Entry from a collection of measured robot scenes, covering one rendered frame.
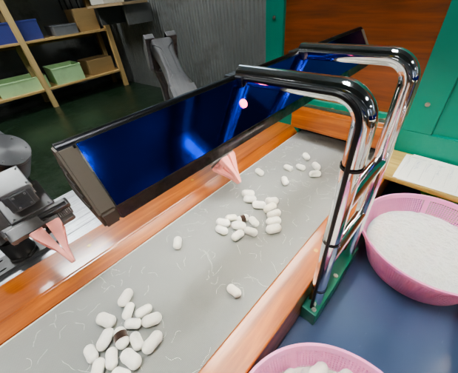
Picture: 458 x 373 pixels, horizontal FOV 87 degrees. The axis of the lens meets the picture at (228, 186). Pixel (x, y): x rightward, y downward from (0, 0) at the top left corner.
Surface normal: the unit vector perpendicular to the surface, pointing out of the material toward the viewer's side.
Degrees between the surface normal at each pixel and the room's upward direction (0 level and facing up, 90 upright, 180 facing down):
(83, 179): 58
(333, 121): 90
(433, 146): 90
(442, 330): 0
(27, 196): 76
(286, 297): 0
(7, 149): 42
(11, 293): 0
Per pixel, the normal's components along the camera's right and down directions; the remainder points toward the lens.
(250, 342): -0.09, -0.78
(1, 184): 0.43, -0.36
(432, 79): -0.69, 0.50
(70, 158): 0.57, -0.09
